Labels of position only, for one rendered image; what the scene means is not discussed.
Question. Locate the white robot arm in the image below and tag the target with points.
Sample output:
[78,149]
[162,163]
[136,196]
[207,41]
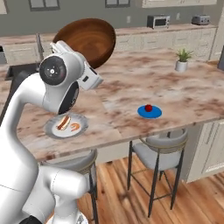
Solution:
[20,122]

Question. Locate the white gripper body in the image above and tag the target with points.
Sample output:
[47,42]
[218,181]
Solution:
[94,83]

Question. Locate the beige base cupboard run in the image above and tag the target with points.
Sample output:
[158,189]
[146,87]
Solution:
[151,40]

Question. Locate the blue plate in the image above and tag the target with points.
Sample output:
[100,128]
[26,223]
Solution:
[156,113]

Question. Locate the large brown wooden bowl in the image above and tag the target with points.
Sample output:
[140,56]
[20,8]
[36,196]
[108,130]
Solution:
[87,38]

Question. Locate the brown sausage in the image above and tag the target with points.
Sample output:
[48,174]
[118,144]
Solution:
[63,123]

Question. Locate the white wall socket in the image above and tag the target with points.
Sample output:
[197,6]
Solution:
[178,16]
[128,19]

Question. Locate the red cherry tomato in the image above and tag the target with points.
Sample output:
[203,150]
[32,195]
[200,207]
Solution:
[148,108]

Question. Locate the grey framed window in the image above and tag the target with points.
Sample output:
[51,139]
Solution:
[117,3]
[43,4]

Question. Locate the orange shrimp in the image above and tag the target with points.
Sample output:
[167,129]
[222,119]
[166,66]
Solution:
[75,126]

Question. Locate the silver toaster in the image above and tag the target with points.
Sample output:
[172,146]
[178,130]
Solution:
[200,19]

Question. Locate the beige island cupboard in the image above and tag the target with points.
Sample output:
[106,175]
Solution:
[210,151]

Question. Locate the green plant in white pot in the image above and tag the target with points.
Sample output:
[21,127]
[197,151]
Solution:
[182,64]

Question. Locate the silver microwave oven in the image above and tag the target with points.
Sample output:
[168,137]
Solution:
[157,21]

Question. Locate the beige wall cupboards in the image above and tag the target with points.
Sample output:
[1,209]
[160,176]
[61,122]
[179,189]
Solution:
[175,3]

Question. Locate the grey stool with black legs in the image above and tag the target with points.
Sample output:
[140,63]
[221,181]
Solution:
[160,154]
[81,163]

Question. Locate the grey plate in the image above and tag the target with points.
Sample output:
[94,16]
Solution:
[52,129]

